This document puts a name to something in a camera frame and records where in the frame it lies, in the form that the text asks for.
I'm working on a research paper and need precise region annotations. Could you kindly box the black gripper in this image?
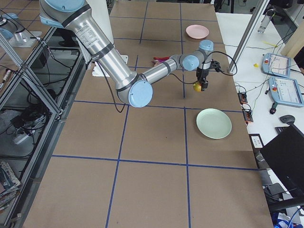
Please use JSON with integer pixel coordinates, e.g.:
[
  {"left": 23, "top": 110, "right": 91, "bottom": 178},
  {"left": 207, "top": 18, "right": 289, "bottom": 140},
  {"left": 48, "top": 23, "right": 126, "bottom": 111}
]
[{"left": 196, "top": 62, "right": 211, "bottom": 91}]

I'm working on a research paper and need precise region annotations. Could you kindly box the red chili pepper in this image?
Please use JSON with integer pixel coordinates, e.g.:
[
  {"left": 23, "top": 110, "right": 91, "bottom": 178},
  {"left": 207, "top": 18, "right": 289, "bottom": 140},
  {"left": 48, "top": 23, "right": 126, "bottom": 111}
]
[{"left": 153, "top": 57, "right": 170, "bottom": 61}]

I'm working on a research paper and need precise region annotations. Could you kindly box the purple eggplant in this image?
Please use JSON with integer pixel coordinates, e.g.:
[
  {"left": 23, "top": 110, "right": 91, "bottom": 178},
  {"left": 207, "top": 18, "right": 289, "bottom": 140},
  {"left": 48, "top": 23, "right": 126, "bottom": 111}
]
[{"left": 152, "top": 59, "right": 167, "bottom": 66}]

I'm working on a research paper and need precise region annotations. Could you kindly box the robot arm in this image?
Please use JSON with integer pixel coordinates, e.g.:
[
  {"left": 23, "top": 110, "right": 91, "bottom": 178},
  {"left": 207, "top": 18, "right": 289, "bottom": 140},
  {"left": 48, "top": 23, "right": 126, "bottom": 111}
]
[{"left": 39, "top": 0, "right": 214, "bottom": 108}]

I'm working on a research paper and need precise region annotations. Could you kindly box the green plate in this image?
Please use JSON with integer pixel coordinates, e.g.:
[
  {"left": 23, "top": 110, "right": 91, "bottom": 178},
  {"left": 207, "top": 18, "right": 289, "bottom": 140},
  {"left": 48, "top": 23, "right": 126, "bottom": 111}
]
[{"left": 196, "top": 108, "right": 232, "bottom": 139}]

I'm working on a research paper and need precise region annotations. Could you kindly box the pink plate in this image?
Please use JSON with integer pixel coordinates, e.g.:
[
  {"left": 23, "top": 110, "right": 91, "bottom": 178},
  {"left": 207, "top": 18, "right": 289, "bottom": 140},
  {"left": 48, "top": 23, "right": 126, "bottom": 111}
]
[{"left": 186, "top": 24, "right": 209, "bottom": 39}]

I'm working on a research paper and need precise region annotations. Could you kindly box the teach pendant upper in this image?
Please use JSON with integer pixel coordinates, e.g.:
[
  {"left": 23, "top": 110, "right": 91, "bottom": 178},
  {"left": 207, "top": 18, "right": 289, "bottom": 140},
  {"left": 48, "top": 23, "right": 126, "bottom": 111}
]
[{"left": 262, "top": 53, "right": 292, "bottom": 78}]

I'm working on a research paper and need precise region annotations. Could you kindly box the teach pendant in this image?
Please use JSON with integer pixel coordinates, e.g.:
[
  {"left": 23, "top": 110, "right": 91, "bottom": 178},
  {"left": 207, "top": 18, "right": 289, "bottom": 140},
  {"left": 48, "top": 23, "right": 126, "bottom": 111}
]
[
  {"left": 269, "top": 76, "right": 304, "bottom": 107},
  {"left": 262, "top": 53, "right": 292, "bottom": 78}
]

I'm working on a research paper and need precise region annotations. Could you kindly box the teach pendant lower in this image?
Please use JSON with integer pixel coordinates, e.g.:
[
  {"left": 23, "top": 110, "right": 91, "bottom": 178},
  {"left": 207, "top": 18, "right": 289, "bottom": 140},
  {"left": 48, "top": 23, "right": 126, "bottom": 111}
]
[{"left": 269, "top": 76, "right": 304, "bottom": 107}]

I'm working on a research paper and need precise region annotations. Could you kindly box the plastic water bottle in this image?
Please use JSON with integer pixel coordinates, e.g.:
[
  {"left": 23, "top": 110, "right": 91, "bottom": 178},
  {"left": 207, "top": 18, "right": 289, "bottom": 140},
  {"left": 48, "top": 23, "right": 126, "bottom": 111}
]
[{"left": 257, "top": 9, "right": 275, "bottom": 33}]

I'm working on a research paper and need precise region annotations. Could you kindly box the black computer mouse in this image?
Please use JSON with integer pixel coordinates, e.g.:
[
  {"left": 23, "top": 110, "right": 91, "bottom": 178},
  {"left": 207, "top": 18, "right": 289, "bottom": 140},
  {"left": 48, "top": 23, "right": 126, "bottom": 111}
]
[{"left": 279, "top": 114, "right": 295, "bottom": 125}]

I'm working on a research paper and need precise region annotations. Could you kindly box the black monitor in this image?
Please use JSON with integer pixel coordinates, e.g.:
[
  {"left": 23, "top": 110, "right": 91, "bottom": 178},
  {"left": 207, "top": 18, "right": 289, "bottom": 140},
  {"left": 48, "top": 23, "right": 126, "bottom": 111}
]
[{"left": 260, "top": 124, "right": 304, "bottom": 198}]

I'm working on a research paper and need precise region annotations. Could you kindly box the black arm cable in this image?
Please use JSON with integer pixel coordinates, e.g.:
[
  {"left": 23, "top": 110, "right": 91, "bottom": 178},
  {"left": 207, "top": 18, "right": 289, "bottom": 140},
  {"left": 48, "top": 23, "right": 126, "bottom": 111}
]
[{"left": 206, "top": 51, "right": 238, "bottom": 76}]

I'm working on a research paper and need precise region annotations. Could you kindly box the aluminium frame post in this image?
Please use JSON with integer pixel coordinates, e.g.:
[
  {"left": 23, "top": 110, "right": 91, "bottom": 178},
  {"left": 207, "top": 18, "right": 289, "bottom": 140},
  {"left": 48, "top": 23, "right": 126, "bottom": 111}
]
[{"left": 228, "top": 0, "right": 270, "bottom": 73}]

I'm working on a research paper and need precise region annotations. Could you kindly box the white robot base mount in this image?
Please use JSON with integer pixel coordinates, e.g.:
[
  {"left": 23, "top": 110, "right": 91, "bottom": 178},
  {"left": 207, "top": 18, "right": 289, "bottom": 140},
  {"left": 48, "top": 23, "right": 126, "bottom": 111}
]
[{"left": 91, "top": 54, "right": 130, "bottom": 78}]

